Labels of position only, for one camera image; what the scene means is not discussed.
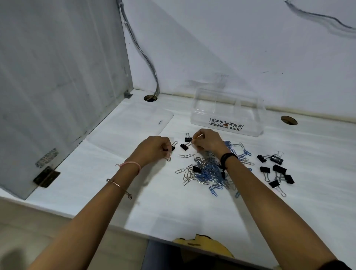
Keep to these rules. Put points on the person's left hand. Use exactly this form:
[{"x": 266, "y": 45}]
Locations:
[{"x": 150, "y": 149}]

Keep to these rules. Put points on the person's right hand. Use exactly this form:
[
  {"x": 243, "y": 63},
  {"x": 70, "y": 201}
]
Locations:
[{"x": 210, "y": 141}]

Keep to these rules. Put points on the person's left fingers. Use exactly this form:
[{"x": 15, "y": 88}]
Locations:
[{"x": 166, "y": 146}]

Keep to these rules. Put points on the person's right fingers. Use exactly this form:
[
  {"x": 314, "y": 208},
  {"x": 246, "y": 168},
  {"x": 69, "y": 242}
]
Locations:
[{"x": 197, "y": 141}]

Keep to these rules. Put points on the black metal binder clip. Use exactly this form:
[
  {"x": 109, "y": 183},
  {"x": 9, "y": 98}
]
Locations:
[
  {"x": 173, "y": 148},
  {"x": 183, "y": 146},
  {"x": 196, "y": 169},
  {"x": 188, "y": 139}
]

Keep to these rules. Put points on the person's right forearm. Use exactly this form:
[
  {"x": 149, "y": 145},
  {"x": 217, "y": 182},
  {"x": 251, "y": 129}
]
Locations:
[{"x": 275, "y": 219}]

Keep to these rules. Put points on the person's left forearm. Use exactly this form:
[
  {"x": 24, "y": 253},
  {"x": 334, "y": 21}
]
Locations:
[{"x": 91, "y": 217}]

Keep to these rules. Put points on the pile of blue silver paperclips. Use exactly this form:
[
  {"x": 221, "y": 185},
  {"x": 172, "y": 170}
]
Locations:
[{"x": 207, "y": 173}]

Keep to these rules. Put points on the clear plastic box patterned label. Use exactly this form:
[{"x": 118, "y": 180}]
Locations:
[{"x": 226, "y": 116}]

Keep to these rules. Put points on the clear flat plastic lid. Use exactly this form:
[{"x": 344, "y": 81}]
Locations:
[{"x": 128, "y": 128}]

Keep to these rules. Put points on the cluster of black binder clips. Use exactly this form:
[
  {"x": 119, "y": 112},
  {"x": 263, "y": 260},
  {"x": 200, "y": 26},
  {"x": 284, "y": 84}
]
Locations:
[{"x": 279, "y": 168}]

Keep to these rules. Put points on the person's yellow garment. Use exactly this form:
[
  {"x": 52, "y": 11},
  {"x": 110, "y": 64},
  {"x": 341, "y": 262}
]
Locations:
[{"x": 204, "y": 246}]

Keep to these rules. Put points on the grey partition panel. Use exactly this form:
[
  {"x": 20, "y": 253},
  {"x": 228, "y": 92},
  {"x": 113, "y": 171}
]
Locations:
[{"x": 55, "y": 83}]

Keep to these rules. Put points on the person's dark sleeve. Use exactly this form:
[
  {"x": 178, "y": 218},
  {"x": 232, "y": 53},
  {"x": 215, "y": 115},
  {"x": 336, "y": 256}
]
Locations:
[{"x": 335, "y": 265}]

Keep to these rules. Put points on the small grey metal bracket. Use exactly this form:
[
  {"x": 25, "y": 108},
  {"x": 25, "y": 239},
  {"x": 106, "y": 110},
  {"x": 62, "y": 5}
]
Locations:
[{"x": 128, "y": 94}]

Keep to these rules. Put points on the dark metal hinge bracket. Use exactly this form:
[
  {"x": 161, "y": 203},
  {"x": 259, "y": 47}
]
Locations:
[{"x": 46, "y": 177}]

